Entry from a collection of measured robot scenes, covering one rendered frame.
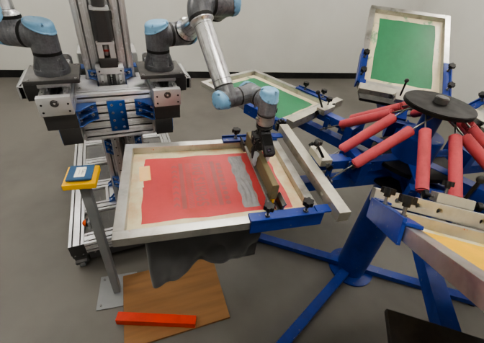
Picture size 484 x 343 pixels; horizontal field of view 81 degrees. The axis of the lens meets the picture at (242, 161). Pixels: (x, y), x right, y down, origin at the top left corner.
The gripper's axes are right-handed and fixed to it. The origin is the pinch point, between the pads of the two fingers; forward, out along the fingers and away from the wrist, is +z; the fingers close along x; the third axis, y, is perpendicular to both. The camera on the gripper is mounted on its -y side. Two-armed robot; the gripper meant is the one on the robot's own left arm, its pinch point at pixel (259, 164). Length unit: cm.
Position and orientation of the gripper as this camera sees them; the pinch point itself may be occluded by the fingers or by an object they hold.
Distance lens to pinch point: 129.2
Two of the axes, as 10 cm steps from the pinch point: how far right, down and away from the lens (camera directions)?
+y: -2.4, -6.0, 7.6
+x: -9.7, 0.7, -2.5
